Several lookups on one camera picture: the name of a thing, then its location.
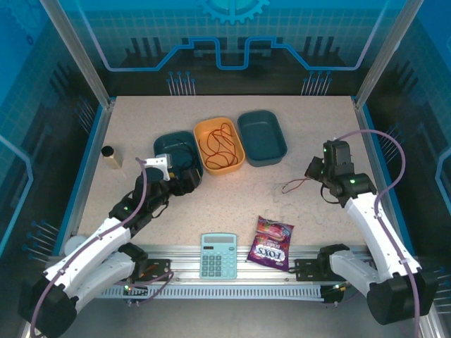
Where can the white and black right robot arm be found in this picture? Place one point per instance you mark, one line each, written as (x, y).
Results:
(366, 225)

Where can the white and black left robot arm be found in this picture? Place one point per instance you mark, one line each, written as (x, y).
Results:
(105, 271)

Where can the orange plastic bin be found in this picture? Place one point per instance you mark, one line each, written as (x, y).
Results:
(232, 165)

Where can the small teal plastic bin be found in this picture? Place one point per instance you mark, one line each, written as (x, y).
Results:
(165, 144)

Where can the large teal plastic bin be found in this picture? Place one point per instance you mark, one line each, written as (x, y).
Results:
(260, 137)

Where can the light blue calculator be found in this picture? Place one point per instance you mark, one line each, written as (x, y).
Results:
(218, 257)

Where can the purple candy bag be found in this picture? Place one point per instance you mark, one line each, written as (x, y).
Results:
(269, 246)

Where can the aluminium table side rail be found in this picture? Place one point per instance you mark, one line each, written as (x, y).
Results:
(100, 125)
(369, 141)

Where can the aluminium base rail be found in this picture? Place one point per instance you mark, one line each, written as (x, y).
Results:
(186, 253)

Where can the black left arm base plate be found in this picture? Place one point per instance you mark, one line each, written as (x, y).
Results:
(162, 267)

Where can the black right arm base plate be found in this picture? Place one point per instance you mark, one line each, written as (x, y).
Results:
(304, 269)

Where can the aluminium frame post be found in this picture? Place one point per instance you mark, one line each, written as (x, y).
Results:
(387, 53)
(79, 53)

